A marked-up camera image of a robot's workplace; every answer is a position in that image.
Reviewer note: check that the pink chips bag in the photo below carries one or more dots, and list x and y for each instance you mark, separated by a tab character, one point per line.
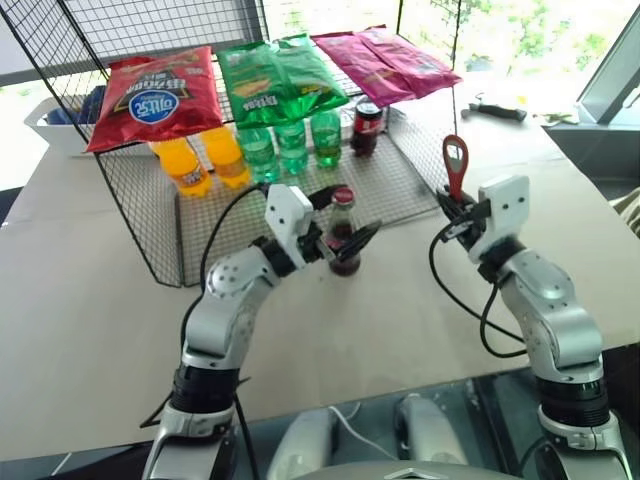
410	65
350	65

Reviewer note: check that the blue item in bin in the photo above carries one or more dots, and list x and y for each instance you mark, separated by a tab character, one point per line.
94	107

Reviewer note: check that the red chips bag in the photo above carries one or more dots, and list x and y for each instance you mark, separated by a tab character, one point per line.
155	95

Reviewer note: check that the plastic cola bottle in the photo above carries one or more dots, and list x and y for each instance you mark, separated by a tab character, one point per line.
366	130

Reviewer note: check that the grey curved panel with emblem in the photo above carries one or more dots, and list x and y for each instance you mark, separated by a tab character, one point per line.
410	472

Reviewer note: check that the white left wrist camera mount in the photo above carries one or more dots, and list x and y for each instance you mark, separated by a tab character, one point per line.
286	215

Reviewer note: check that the small green scraps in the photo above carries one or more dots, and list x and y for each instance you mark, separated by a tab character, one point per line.
555	118

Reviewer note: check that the glass cola bottle red cap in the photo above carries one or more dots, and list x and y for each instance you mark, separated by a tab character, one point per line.
342	220

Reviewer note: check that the green chips bag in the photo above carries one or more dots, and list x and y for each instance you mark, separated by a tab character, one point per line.
310	75
250	90

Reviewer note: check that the grey framed glass panel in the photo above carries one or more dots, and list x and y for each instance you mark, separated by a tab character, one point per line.
612	75

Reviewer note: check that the beige striped cloth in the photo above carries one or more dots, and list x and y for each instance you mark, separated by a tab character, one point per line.
629	212

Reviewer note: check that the white plastic bin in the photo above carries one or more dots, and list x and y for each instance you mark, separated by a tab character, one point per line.
50	132

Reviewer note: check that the silver rounded shell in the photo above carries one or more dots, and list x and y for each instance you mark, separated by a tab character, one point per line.
430	430
300	445

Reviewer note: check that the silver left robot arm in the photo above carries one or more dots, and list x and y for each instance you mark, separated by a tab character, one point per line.
235	300

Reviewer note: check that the dark side counter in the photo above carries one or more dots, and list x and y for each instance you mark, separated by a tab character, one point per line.
595	155

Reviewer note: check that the green soda plastic bottle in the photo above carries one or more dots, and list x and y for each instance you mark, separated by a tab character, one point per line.
260	155
292	147
326	140

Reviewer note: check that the red bottle opener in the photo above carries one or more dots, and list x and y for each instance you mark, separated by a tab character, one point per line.
456	172

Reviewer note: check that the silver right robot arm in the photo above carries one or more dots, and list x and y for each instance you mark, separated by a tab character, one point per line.
550	310

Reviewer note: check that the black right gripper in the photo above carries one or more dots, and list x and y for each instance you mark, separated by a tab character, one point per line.
470	225

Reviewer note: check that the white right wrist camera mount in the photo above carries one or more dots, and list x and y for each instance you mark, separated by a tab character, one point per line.
502	210

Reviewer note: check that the orange soda plastic bottle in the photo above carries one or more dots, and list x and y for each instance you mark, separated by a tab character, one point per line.
185	170
227	160

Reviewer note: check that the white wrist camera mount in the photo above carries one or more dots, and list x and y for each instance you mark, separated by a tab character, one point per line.
502	210
286	215

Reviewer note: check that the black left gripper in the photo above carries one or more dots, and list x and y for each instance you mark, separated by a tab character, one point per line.
315	245

